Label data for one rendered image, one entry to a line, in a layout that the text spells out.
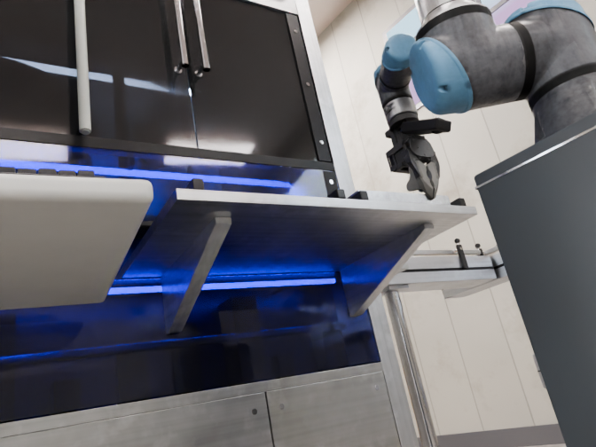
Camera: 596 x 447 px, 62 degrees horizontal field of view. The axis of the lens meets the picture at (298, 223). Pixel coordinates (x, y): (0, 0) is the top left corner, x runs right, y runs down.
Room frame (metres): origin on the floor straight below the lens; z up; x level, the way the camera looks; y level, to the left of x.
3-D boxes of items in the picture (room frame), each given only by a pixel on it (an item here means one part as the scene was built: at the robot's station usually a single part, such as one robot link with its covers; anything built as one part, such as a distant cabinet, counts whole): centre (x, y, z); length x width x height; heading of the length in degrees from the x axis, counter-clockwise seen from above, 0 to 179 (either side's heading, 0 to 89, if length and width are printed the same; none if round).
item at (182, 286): (0.94, 0.22, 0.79); 0.34 x 0.03 x 0.13; 34
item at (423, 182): (1.04, -0.28, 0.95); 0.06 x 0.03 x 0.09; 34
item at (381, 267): (1.22, -0.19, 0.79); 0.34 x 0.03 x 0.13; 34
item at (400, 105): (1.05, -0.29, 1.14); 0.08 x 0.08 x 0.05
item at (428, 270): (1.75, -0.38, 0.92); 0.69 x 0.15 x 0.16; 124
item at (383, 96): (1.05, -0.29, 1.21); 0.09 x 0.08 x 0.11; 1
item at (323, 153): (1.38, -0.12, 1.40); 0.05 x 0.01 x 0.80; 124
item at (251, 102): (1.28, 0.04, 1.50); 0.43 x 0.01 x 0.59; 124
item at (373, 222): (1.09, 0.02, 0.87); 0.70 x 0.48 x 0.02; 124
